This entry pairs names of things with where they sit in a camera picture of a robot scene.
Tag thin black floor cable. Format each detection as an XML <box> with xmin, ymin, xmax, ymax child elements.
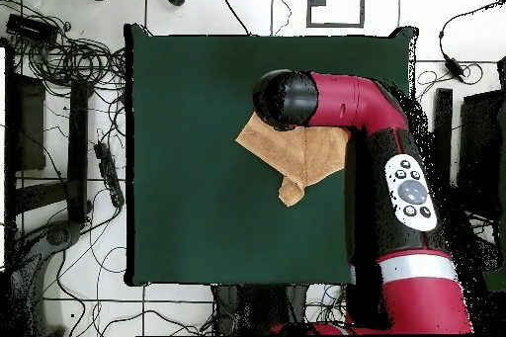
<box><xmin>211</xmin><ymin>0</ymin><xmax>253</xmax><ymax>37</ymax></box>

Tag black power adapter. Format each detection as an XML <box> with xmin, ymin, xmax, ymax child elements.
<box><xmin>443</xmin><ymin>54</ymin><xmax>466</xmax><ymax>80</ymax></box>

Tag black floor bar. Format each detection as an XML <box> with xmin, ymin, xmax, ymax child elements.
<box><xmin>432</xmin><ymin>87</ymin><xmax>455</xmax><ymax>188</ymax></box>
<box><xmin>65</xmin><ymin>79</ymin><xmax>91</xmax><ymax>224</ymax></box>

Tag black adapter cable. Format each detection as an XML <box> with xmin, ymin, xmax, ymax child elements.
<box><xmin>437</xmin><ymin>0</ymin><xmax>506</xmax><ymax>62</ymax></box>

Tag tangled black cables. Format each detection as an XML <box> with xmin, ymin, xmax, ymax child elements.
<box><xmin>0</xmin><ymin>0</ymin><xmax>127</xmax><ymax>93</ymax></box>

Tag grey curved stand base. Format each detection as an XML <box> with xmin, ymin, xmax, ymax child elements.
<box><xmin>9</xmin><ymin>219</ymin><xmax>84</xmax><ymax>337</ymax></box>

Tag black rectangular box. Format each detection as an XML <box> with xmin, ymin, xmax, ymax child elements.
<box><xmin>5</xmin><ymin>13</ymin><xmax>59</xmax><ymax>43</ymax></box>

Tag grey square floor frame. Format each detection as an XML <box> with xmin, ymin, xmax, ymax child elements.
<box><xmin>305</xmin><ymin>0</ymin><xmax>366</xmax><ymax>29</ymax></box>

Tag dark green table cloth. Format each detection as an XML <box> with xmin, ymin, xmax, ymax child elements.
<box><xmin>122</xmin><ymin>24</ymin><xmax>419</xmax><ymax>289</ymax></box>

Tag dark flat panel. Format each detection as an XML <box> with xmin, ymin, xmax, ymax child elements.
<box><xmin>15</xmin><ymin>75</ymin><xmax>47</xmax><ymax>172</ymax></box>
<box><xmin>457</xmin><ymin>89</ymin><xmax>506</xmax><ymax>219</ymax></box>

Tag black stand column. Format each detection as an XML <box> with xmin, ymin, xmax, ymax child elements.
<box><xmin>211</xmin><ymin>284</ymin><xmax>309</xmax><ymax>337</ymax></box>

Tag tan terry towel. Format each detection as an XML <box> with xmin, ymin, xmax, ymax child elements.
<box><xmin>234</xmin><ymin>112</ymin><xmax>351</xmax><ymax>209</ymax></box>

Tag black power strip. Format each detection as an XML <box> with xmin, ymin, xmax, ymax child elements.
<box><xmin>93</xmin><ymin>141</ymin><xmax>126</xmax><ymax>209</ymax></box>

